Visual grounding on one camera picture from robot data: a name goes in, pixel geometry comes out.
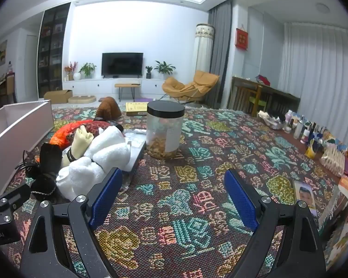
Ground small wooden table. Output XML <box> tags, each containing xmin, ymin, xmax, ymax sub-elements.
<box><xmin>114</xmin><ymin>83</ymin><xmax>142</xmax><ymax>100</ymax></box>

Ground white fluffy towel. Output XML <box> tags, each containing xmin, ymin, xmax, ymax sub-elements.
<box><xmin>56</xmin><ymin>126</ymin><xmax>131</xmax><ymax>200</ymax></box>

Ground brown knit hat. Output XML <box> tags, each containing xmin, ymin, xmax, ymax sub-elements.
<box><xmin>96</xmin><ymin>97</ymin><xmax>122</xmax><ymax>120</ymax></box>

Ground cardboard box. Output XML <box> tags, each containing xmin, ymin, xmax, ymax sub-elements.
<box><xmin>43</xmin><ymin>90</ymin><xmax>73</xmax><ymax>104</ymax></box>

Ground white storage box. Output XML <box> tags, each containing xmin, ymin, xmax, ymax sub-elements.
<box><xmin>0</xmin><ymin>100</ymin><xmax>55</xmax><ymax>199</ymax></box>

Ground glass door display cabinet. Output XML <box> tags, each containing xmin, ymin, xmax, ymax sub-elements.
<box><xmin>37</xmin><ymin>2</ymin><xmax>71</xmax><ymax>99</ymax></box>

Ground orange fish plush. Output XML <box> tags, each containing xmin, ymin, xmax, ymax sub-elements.
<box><xmin>49</xmin><ymin>119</ymin><xmax>111</xmax><ymax>148</ymax></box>

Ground white sheer curtain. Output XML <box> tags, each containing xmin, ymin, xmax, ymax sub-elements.
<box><xmin>278</xmin><ymin>22</ymin><xmax>348</xmax><ymax>139</ymax></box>

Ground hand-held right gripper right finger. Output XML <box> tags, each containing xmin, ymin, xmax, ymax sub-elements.
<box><xmin>224</xmin><ymin>168</ymin><xmax>327</xmax><ymax>278</ymax></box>

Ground red wall hanging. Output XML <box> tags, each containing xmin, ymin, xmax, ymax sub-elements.
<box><xmin>235</xmin><ymin>27</ymin><xmax>248</xmax><ymax>51</ymax></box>

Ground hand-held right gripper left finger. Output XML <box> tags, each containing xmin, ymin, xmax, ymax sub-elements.
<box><xmin>20</xmin><ymin>167</ymin><xmax>124</xmax><ymax>278</ymax></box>

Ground phone case in clear bag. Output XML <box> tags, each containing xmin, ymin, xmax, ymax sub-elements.
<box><xmin>122</xmin><ymin>129</ymin><xmax>148</xmax><ymax>176</ymax></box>

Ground row of cosmetic bottles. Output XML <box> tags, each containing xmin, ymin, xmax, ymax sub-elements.
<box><xmin>284</xmin><ymin>109</ymin><xmax>348</xmax><ymax>180</ymax></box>

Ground covered standing air conditioner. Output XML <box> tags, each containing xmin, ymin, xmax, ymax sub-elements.
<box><xmin>194</xmin><ymin>23</ymin><xmax>215</xmax><ymax>74</ymax></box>

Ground orange lounge chair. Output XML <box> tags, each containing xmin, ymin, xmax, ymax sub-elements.
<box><xmin>162</xmin><ymin>70</ymin><xmax>220</xmax><ymax>104</ymax></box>

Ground flat screen television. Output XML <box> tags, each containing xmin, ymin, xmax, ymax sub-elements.
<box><xmin>101</xmin><ymin>52</ymin><xmax>144</xmax><ymax>78</ymax></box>

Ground black knit item white stitching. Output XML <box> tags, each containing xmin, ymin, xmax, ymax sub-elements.
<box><xmin>31</xmin><ymin>172</ymin><xmax>60</xmax><ymax>202</ymax></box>

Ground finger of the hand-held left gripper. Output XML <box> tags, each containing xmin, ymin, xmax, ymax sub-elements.
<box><xmin>0</xmin><ymin>184</ymin><xmax>30</xmax><ymax>244</ymax></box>

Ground white television cabinet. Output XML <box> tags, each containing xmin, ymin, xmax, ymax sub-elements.
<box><xmin>62</xmin><ymin>78</ymin><xmax>174</xmax><ymax>99</ymax></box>

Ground wooden chair with green seat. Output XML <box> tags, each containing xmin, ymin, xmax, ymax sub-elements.
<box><xmin>248</xmin><ymin>85</ymin><xmax>271</xmax><ymax>116</ymax></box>

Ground dark wooden desk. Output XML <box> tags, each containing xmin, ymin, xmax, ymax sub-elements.
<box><xmin>228</xmin><ymin>76</ymin><xmax>300</xmax><ymax>118</ymax></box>

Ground leafy potted plant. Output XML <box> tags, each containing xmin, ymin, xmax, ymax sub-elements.
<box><xmin>79</xmin><ymin>62</ymin><xmax>97</xmax><ymax>79</ymax></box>

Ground photo card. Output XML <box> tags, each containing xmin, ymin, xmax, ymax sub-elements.
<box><xmin>293</xmin><ymin>180</ymin><xmax>318</xmax><ymax>218</ymax></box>

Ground dark wooden dining chair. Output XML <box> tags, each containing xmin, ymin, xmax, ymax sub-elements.
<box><xmin>0</xmin><ymin>72</ymin><xmax>16</xmax><ymax>113</ymax></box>

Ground clear jar with black lid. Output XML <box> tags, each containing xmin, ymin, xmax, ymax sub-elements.
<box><xmin>146</xmin><ymin>100</ymin><xmax>185</xmax><ymax>160</ymax></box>

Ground small basket of sundries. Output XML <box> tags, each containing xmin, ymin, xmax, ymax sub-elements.
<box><xmin>258</xmin><ymin>108</ymin><xmax>286</xmax><ymax>130</ymax></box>

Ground grey curtain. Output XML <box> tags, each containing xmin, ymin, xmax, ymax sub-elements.
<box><xmin>207</xmin><ymin>0</ymin><xmax>232</xmax><ymax>106</ymax></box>

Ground yellow flat box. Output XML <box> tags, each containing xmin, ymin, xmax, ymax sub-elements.
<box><xmin>125</xmin><ymin>102</ymin><xmax>150</xmax><ymax>117</ymax></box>

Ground large green potted plant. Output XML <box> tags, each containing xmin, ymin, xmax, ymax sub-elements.
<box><xmin>154</xmin><ymin>61</ymin><xmax>176</xmax><ymax>79</ymax></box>

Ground cream cloth bundle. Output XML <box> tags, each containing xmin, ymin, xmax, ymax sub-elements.
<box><xmin>61</xmin><ymin>125</ymin><xmax>94</xmax><ymax>168</ymax></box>

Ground framed wall picture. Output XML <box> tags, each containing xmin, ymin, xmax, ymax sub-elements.
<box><xmin>0</xmin><ymin>40</ymin><xmax>8</xmax><ymax>67</ymax></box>

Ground round beige mat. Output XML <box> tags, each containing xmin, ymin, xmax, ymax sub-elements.
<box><xmin>68</xmin><ymin>95</ymin><xmax>97</xmax><ymax>104</ymax></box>

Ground red flowers in white vase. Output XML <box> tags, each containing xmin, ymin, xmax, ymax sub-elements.
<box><xmin>64</xmin><ymin>61</ymin><xmax>82</xmax><ymax>82</ymax></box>

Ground colourful patterned blanket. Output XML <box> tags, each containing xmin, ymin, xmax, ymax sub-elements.
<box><xmin>0</xmin><ymin>106</ymin><xmax>348</xmax><ymax>278</ymax></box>

